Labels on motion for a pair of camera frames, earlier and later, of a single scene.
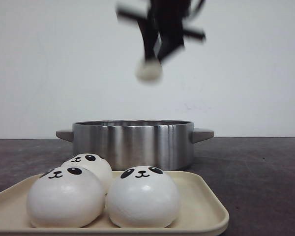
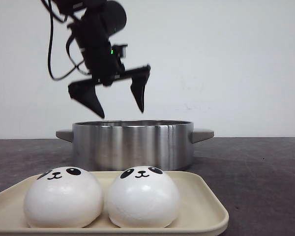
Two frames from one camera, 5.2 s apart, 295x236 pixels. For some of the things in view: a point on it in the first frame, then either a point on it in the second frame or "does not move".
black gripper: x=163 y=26 to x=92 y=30
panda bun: x=67 y=196 does not move
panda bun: x=143 y=196 does not move
